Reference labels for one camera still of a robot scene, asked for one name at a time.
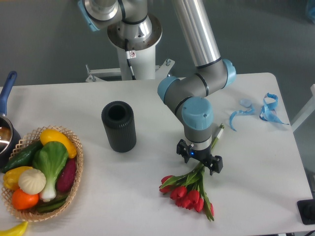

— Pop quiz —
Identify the yellow bell pepper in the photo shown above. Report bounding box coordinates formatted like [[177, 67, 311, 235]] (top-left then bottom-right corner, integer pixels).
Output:
[[3, 166, 32, 191]]

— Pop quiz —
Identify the blue ribbon tangle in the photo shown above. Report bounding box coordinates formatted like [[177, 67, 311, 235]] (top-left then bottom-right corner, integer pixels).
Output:
[[259, 93, 289, 125]]

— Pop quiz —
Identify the white table leg frame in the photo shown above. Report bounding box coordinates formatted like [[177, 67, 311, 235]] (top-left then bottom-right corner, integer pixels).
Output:
[[291, 84, 315, 132]]

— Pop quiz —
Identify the white steamed bun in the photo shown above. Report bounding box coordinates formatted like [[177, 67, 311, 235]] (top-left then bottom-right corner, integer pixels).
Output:
[[18, 169, 46, 195]]

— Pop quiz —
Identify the dark green cucumber in basket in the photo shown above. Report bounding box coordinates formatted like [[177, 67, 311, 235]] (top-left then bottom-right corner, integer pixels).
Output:
[[36, 195, 67, 213]]

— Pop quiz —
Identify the green bok choy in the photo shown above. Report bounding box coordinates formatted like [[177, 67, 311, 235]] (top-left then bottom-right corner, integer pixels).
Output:
[[32, 141, 68, 202]]

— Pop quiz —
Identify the orange fruit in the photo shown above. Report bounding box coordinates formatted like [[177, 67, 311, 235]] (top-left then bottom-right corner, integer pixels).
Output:
[[11, 188, 39, 210]]

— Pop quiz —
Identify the purple sweet potato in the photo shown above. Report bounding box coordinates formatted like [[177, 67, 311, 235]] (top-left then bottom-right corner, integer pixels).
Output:
[[56, 159, 76, 192]]

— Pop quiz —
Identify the blue handled saucepan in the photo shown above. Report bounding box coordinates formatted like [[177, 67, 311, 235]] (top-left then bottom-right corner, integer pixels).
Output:
[[0, 71, 21, 168]]

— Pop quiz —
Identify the yellow banana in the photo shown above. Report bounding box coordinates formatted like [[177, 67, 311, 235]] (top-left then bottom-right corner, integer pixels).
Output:
[[0, 221, 29, 236]]

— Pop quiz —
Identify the red tulip bouquet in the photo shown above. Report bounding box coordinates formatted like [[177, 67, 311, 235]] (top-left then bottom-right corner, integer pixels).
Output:
[[159, 124, 224, 221]]

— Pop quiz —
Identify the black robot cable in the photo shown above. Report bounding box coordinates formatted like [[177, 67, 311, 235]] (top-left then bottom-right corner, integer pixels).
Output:
[[124, 38, 137, 81]]

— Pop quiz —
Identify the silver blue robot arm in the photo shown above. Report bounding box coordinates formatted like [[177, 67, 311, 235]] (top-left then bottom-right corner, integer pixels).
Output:
[[78, 0, 236, 173]]

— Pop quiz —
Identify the black ribbed vase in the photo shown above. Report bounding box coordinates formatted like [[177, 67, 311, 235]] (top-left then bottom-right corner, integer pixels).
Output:
[[101, 101, 136, 153]]

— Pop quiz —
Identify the blue ribbon strip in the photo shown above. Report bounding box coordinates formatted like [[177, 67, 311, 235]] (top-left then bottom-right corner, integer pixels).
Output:
[[229, 98, 255, 131]]

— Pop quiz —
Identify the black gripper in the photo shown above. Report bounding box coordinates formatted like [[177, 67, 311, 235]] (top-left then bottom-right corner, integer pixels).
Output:
[[176, 139, 223, 176]]

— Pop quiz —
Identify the black device at edge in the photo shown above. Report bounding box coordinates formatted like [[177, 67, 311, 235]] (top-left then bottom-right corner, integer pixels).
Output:
[[297, 199, 315, 225]]

